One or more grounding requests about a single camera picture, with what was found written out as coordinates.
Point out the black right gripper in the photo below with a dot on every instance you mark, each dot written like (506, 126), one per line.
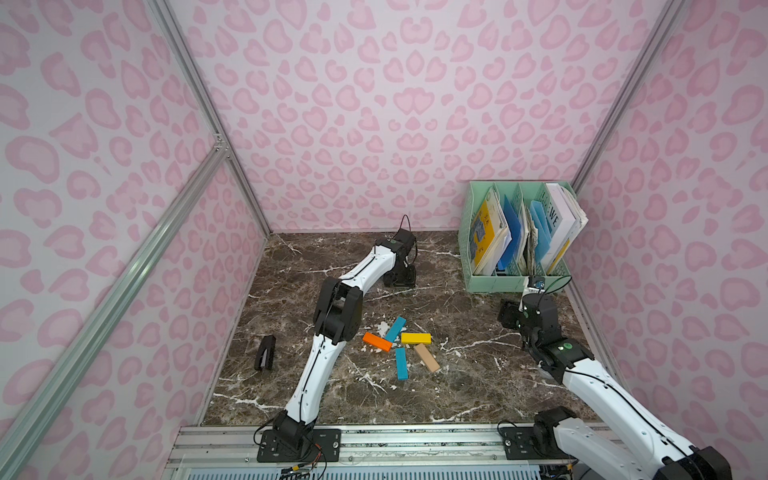
(512, 315)

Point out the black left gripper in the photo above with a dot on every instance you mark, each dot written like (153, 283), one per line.
(399, 275)

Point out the natural tan wooden block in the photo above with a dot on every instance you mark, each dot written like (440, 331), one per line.
(427, 358)

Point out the teal wooden block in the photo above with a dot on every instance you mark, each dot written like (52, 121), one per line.
(401, 364)
(395, 329)

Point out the yellow wooden block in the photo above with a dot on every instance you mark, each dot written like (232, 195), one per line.
(407, 338)

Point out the orange wooden block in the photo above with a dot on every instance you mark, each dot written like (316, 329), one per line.
(377, 342)

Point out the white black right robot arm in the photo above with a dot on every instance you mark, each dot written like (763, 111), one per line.
(650, 449)

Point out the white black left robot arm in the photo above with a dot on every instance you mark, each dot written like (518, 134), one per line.
(337, 318)

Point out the mint green file organizer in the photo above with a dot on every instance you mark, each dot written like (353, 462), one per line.
(490, 280)

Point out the beige paper stack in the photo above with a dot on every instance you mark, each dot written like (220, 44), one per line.
(529, 240)

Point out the light blue folder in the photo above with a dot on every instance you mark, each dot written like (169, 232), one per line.
(543, 235)

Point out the yellow cover book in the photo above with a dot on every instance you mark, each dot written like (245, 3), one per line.
(483, 229)

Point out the white book right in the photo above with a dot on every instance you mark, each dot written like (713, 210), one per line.
(565, 219)

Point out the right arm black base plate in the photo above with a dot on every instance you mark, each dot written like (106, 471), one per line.
(520, 443)

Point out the aluminium corner frame post left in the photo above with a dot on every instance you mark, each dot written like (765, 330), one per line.
(166, 19)

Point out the aluminium corner frame post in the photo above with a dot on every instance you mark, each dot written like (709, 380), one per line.
(166, 19)
(664, 28)

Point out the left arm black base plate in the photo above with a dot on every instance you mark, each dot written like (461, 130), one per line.
(322, 444)

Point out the aluminium corner frame post right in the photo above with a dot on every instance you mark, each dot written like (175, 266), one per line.
(664, 28)

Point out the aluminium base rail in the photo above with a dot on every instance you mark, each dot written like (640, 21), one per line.
(418, 451)

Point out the aluminium diagonal frame bar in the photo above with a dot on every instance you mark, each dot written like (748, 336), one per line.
(40, 412)

